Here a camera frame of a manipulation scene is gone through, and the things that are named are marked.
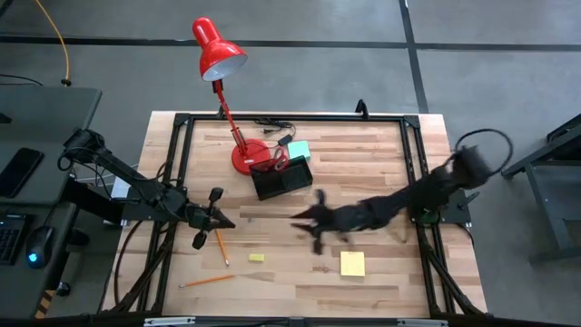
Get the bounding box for dark metal table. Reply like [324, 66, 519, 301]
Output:
[498, 113, 581, 267]

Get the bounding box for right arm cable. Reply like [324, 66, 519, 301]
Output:
[455, 128, 515, 177]

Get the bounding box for large yellow sticky note pad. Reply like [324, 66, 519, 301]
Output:
[340, 251, 367, 278]

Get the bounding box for black mesh desk organizer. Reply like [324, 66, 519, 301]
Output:
[249, 155, 314, 202]

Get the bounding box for black smartphone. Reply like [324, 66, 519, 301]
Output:
[0, 147, 45, 200]

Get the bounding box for small white box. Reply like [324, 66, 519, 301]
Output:
[111, 176, 133, 200]

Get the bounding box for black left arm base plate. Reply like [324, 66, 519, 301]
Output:
[121, 197, 182, 223]

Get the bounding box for black computer mouse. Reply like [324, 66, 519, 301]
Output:
[25, 225, 55, 270]

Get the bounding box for dark grey desk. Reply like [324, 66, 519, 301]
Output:
[0, 85, 133, 319]

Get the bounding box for thick black hose cable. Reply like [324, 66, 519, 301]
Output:
[113, 221, 140, 308]

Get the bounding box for orange pencil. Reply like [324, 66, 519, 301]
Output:
[215, 229, 231, 268]
[178, 272, 238, 292]

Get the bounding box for black lamp power cable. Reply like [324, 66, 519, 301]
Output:
[253, 117, 297, 149]

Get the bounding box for red desk lamp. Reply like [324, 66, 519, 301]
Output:
[192, 16, 273, 177]

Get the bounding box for red-handled scissors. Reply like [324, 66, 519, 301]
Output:
[261, 145, 291, 173]

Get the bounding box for yellow cable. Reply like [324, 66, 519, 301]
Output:
[34, 0, 73, 87]

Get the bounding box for black keyboard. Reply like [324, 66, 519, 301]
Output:
[0, 213, 31, 267]

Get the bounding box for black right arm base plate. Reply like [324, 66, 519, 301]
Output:
[410, 188, 480, 225]

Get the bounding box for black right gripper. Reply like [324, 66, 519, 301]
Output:
[290, 188, 364, 256]

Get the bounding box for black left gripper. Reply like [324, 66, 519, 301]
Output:
[183, 185, 237, 251]

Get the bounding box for silver metal bracket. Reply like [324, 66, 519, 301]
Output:
[397, 318, 449, 327]
[143, 316, 196, 327]

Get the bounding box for teal sticky note pad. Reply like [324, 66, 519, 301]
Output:
[287, 139, 312, 164]

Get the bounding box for black aluminium table frame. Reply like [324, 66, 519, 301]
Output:
[102, 111, 491, 327]

